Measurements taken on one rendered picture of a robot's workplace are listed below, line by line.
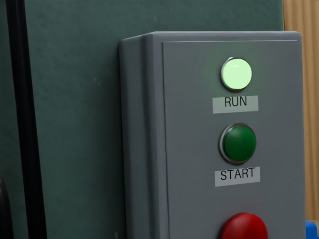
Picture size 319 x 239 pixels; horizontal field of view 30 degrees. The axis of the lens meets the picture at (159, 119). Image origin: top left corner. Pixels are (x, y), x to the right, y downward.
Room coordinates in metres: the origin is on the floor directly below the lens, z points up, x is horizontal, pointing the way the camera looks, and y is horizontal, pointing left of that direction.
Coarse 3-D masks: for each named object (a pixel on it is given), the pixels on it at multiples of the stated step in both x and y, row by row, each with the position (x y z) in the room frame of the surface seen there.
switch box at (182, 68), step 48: (144, 48) 0.34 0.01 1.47; (192, 48) 0.33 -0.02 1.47; (240, 48) 0.34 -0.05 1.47; (288, 48) 0.36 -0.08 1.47; (144, 96) 0.34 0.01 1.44; (192, 96) 0.33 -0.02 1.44; (288, 96) 0.36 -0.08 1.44; (144, 144) 0.34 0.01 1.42; (192, 144) 0.33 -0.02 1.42; (288, 144) 0.36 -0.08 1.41; (144, 192) 0.34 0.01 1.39; (192, 192) 0.33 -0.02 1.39; (240, 192) 0.34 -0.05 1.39; (288, 192) 0.36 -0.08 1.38
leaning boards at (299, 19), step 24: (288, 0) 1.80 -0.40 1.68; (312, 0) 1.81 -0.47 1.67; (288, 24) 1.79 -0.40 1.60; (312, 24) 1.81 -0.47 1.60; (312, 48) 1.80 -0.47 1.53; (312, 72) 1.80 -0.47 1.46; (312, 96) 1.79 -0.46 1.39; (312, 120) 1.79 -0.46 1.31; (312, 144) 1.78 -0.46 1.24; (312, 168) 1.78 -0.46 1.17; (312, 192) 1.77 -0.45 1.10; (312, 216) 1.77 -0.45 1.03
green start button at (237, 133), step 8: (232, 128) 0.34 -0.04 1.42; (240, 128) 0.34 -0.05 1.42; (248, 128) 0.34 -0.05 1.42; (224, 136) 0.34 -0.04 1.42; (232, 136) 0.34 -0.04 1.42; (240, 136) 0.34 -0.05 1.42; (248, 136) 0.34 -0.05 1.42; (224, 144) 0.34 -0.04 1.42; (232, 144) 0.33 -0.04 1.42; (240, 144) 0.34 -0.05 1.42; (248, 144) 0.34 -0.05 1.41; (224, 152) 0.34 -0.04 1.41; (232, 152) 0.34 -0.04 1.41; (240, 152) 0.34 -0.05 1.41; (248, 152) 0.34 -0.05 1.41; (232, 160) 0.34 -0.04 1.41; (240, 160) 0.34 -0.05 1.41
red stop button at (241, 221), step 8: (232, 216) 0.34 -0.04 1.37; (240, 216) 0.33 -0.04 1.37; (248, 216) 0.34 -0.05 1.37; (256, 216) 0.34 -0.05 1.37; (232, 224) 0.33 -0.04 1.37; (240, 224) 0.33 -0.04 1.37; (248, 224) 0.33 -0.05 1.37; (256, 224) 0.34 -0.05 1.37; (264, 224) 0.34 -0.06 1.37; (224, 232) 0.33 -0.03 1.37; (232, 232) 0.33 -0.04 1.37; (240, 232) 0.33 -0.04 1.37; (248, 232) 0.33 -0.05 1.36; (256, 232) 0.34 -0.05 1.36; (264, 232) 0.34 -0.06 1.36
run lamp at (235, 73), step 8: (224, 64) 0.34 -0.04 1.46; (232, 64) 0.34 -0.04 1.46; (240, 64) 0.34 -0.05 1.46; (248, 64) 0.34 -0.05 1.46; (224, 72) 0.34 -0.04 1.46; (232, 72) 0.34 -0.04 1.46; (240, 72) 0.34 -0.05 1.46; (248, 72) 0.34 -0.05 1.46; (224, 80) 0.34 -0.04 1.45; (232, 80) 0.34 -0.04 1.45; (240, 80) 0.34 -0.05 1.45; (248, 80) 0.34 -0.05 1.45; (232, 88) 0.34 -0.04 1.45; (240, 88) 0.34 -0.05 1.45
